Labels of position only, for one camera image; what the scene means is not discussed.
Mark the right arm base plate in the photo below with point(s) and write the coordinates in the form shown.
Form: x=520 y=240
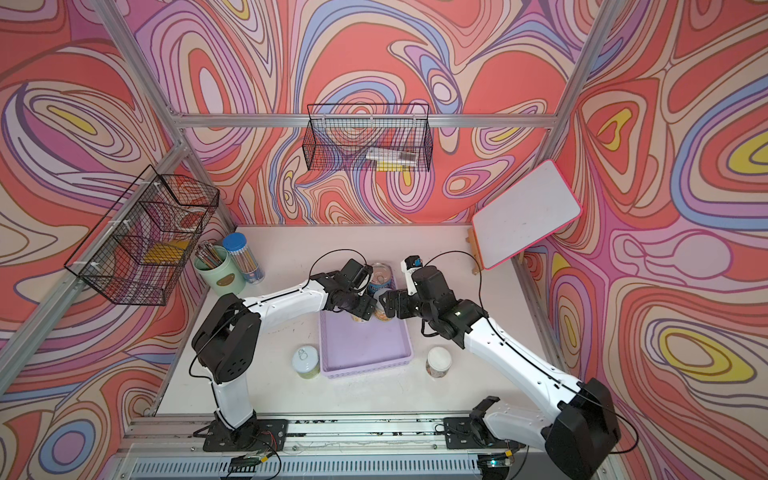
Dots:
x=471 y=432

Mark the purple plastic basket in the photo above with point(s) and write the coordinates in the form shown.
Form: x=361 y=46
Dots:
x=348 y=347

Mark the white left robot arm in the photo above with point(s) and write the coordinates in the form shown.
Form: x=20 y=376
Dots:
x=224 y=345

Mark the green pencil cup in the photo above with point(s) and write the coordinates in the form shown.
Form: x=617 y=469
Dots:
x=216 y=267

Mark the black wire basket back wall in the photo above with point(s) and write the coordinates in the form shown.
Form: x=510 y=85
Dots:
x=374 y=137

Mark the pink framed whiteboard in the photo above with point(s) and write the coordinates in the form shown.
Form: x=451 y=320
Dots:
x=534 y=207

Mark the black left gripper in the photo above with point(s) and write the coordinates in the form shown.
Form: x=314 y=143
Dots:
x=366 y=307

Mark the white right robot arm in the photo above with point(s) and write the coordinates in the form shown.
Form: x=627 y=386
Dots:
x=573 y=421

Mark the wooden easel stand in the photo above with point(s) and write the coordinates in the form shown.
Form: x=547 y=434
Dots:
x=474 y=251

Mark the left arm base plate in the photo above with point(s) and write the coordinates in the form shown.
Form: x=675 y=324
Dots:
x=254 y=434

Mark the black wire basket wall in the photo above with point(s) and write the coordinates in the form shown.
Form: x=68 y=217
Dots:
x=374 y=137
x=146 y=239

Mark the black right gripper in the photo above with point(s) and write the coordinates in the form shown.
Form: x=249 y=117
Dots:
x=392 y=297

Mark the black wire basket left wall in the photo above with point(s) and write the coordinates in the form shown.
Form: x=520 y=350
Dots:
x=146 y=239

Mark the blue lid pencil tube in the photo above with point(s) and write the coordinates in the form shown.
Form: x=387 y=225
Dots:
x=238 y=249

